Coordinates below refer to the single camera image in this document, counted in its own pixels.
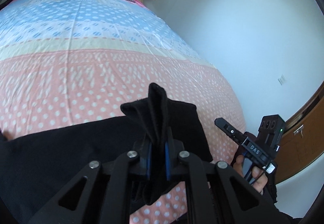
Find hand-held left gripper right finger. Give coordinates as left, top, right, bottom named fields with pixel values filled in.
left=165, top=126, right=291, bottom=224

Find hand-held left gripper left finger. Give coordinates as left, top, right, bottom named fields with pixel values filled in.
left=28, top=137, right=152, bottom=224

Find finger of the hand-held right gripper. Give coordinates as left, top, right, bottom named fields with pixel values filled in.
left=214, top=117, right=246, bottom=145

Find black pants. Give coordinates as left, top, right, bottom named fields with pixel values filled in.
left=0, top=83, right=213, bottom=224

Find person's right forearm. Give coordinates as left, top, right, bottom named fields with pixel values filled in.
left=263, top=170, right=305, bottom=224

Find person's right hand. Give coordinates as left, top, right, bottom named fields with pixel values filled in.
left=231, top=154, right=269, bottom=194

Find wooden door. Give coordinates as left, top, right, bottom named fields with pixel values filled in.
left=274, top=84, right=324, bottom=185

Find dotted pink and blue bedsheet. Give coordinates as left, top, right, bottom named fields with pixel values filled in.
left=0, top=0, right=247, bottom=224

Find metal door handle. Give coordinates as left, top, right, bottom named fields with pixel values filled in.
left=293, top=124, right=304, bottom=139

